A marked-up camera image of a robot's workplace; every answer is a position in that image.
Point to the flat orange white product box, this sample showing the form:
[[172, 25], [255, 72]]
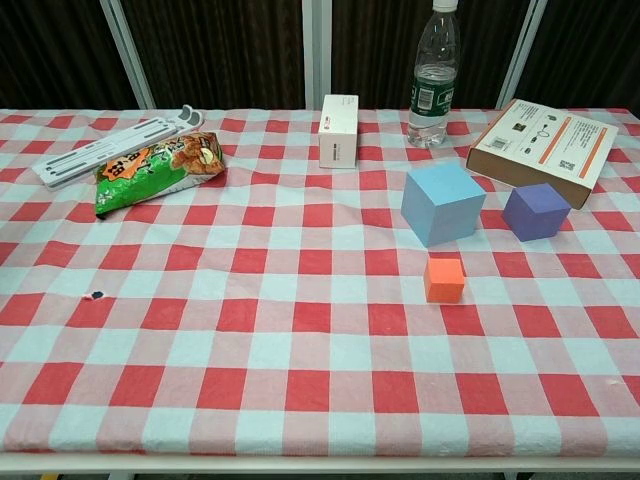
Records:
[[545, 140]]

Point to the blue block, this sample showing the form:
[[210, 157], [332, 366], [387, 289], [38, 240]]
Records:
[[440, 210]]

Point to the small orange foam cube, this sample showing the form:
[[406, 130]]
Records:
[[444, 285]]

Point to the red white checkered tablecloth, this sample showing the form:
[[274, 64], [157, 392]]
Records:
[[300, 350]]

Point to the green snack bag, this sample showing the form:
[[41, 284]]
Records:
[[140, 180]]

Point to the white folding laptop stand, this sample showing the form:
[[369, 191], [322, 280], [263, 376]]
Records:
[[75, 162]]

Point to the white rectangular carton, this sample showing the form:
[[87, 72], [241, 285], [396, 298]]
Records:
[[339, 145]]

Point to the small dark scrap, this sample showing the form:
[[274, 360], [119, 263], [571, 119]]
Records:
[[96, 295]]

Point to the dark brown corrugated panel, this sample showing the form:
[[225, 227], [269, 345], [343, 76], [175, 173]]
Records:
[[375, 50], [590, 50], [215, 50], [50, 50]]

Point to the purple block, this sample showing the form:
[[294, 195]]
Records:
[[535, 215]]

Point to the grey metal partition post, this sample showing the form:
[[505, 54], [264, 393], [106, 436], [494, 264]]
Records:
[[520, 55], [127, 55], [316, 50]]

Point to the clear plastic water bottle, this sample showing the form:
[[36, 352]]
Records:
[[434, 100]]

